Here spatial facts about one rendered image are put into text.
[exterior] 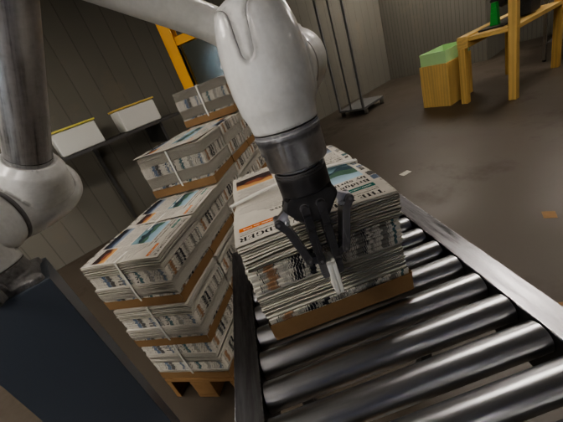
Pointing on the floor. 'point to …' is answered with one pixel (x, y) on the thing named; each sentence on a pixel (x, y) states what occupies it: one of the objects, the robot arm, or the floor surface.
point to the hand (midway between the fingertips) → (333, 273)
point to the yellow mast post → (177, 57)
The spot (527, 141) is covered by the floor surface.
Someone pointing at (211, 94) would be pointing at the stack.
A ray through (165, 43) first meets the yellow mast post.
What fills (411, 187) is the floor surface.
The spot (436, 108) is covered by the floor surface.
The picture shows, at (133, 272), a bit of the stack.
